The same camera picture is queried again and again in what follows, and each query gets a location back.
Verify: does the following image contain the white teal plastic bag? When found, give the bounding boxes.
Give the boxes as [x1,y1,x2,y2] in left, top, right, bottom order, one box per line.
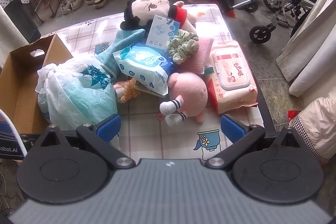
[35,55,117,130]

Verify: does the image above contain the pink plush doll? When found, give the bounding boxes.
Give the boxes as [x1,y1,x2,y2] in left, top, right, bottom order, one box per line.
[159,72,208,127]

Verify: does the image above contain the blue white wet wipes pack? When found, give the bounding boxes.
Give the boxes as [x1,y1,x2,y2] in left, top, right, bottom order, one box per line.
[113,43,174,96]

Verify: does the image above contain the pink knitted cloth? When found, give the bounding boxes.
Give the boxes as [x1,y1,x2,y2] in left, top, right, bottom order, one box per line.
[177,38,214,75]

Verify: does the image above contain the light blue towel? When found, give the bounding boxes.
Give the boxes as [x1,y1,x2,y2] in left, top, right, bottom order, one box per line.
[96,29,145,82]

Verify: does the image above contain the green scrunchie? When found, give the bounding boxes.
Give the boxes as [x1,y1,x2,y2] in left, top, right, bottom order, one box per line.
[165,29,199,65]

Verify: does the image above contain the light blue mask box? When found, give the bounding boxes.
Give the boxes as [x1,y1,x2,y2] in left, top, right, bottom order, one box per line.
[146,15,180,51]

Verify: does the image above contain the pink baby wipes pack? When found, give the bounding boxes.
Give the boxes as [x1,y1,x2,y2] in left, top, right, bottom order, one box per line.
[205,40,258,114]

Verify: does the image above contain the brown cardboard box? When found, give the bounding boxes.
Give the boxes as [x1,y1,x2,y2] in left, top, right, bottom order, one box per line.
[1,35,72,134]

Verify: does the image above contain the beige curtain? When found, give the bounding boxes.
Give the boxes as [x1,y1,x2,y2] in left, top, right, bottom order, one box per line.
[276,0,335,97]

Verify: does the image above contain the black-haired plush doll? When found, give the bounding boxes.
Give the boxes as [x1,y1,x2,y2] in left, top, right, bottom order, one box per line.
[120,0,197,32]

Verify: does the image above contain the black storage bin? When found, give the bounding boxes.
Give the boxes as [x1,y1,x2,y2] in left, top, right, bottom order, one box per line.
[4,0,41,43]

